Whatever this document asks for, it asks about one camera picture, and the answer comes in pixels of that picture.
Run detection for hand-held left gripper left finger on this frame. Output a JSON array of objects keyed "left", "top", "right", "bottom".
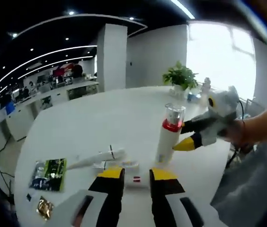
[{"left": 71, "top": 166, "right": 126, "bottom": 227}]

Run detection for blue white bottle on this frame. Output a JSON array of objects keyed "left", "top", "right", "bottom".
[{"left": 187, "top": 93, "right": 202, "bottom": 103}]

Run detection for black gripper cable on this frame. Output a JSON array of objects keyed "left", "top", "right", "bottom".
[{"left": 225, "top": 99, "right": 246, "bottom": 169}]

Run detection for person's right hand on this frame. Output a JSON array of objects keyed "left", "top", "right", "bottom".
[{"left": 218, "top": 117, "right": 246, "bottom": 147}]

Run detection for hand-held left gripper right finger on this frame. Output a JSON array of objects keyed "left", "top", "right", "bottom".
[{"left": 149, "top": 168, "right": 205, "bottom": 227}]

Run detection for person's grey trousers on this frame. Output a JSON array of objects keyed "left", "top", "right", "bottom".
[{"left": 210, "top": 138, "right": 267, "bottom": 227}]

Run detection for potted green plant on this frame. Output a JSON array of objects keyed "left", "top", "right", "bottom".
[{"left": 162, "top": 61, "right": 199, "bottom": 95}]

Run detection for gold foil skincare sachet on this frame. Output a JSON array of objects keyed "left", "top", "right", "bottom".
[{"left": 36, "top": 195, "right": 55, "bottom": 221}]

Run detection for white office counter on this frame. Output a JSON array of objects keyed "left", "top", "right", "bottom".
[{"left": 0, "top": 80, "right": 100, "bottom": 152}]

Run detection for green dark skincare mask packet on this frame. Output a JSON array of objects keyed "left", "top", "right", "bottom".
[{"left": 29, "top": 157, "right": 68, "bottom": 192}]

